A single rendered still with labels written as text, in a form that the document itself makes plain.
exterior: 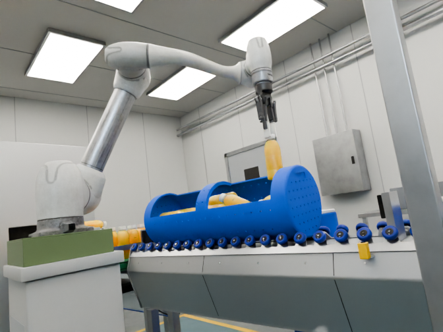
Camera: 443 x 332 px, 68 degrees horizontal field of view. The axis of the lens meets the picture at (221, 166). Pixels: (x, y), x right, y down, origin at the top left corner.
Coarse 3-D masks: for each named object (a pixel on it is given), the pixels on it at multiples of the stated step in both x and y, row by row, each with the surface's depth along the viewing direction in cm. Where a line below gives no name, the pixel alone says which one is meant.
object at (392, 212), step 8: (384, 192) 102; (392, 192) 105; (384, 200) 102; (392, 200) 103; (384, 208) 102; (392, 208) 101; (400, 208) 108; (384, 216) 103; (392, 216) 101; (400, 216) 106; (392, 224) 101; (400, 224) 104; (400, 232) 103; (400, 240) 101
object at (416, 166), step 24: (384, 0) 75; (384, 24) 75; (384, 48) 75; (384, 72) 74; (408, 72) 71; (384, 96) 74; (408, 96) 71; (408, 120) 71; (408, 144) 71; (408, 168) 71; (432, 168) 70; (408, 192) 71; (432, 192) 68; (432, 216) 68; (432, 240) 67; (432, 264) 67; (432, 288) 67; (432, 312) 67
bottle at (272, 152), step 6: (270, 138) 135; (270, 144) 133; (276, 144) 134; (264, 150) 135; (270, 150) 133; (276, 150) 133; (270, 156) 132; (276, 156) 132; (270, 162) 132; (276, 162) 132; (270, 168) 132; (276, 168) 131; (270, 174) 132
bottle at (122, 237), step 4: (120, 232) 191; (124, 232) 191; (120, 236) 190; (124, 236) 190; (128, 236) 192; (120, 240) 189; (124, 240) 190; (128, 240) 191; (120, 244) 189; (124, 244) 189; (124, 252) 188; (128, 252) 190; (124, 256) 188; (128, 256) 189
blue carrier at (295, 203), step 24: (288, 168) 124; (192, 192) 176; (216, 192) 169; (240, 192) 161; (264, 192) 153; (288, 192) 118; (312, 192) 132; (144, 216) 172; (168, 216) 158; (192, 216) 147; (216, 216) 137; (240, 216) 129; (264, 216) 122; (288, 216) 116; (312, 216) 128; (168, 240) 166; (192, 240) 155; (216, 240) 147
